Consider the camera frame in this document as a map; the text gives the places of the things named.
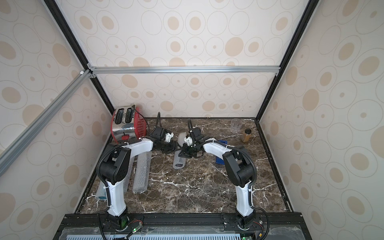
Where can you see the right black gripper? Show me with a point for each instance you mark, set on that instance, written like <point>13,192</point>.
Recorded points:
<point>188,148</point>

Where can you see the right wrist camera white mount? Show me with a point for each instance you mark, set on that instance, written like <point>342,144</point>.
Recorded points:
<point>188,141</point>

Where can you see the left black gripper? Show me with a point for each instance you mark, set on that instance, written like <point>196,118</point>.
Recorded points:
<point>173,146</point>

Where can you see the stack of bubble wrap sheets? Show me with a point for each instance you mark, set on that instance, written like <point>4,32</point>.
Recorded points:
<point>179,162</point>

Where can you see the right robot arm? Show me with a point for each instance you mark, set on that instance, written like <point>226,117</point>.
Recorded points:
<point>240,168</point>

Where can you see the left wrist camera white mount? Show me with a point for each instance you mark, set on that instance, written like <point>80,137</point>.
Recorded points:
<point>168,137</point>

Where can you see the brown spice jar black lid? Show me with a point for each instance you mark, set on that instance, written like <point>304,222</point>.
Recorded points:
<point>246,135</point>

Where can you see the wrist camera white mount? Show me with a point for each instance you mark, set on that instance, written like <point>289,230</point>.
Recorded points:
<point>188,141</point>
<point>168,137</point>

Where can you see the clear drinking glass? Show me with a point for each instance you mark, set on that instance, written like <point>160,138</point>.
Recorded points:
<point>236,125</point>

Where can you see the red and chrome toaster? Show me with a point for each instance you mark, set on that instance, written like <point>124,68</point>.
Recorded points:
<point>127,123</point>

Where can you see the black left frame post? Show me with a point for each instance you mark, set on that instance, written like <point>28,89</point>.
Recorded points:
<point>66,30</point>

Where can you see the black frame post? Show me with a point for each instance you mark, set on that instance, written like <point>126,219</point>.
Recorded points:
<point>303,23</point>
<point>66,30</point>

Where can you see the black right frame post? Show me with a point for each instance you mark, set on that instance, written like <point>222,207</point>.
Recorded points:
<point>303,23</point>

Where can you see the horizontal aluminium frame bar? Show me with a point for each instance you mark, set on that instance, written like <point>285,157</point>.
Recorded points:
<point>185,70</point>

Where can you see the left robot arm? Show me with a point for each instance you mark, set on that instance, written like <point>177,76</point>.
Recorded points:
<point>113,165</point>

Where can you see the diagonal aluminium frame bar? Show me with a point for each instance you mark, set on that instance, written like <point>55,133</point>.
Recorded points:
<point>22,141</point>

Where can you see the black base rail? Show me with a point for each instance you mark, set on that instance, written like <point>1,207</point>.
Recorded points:
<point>273,226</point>

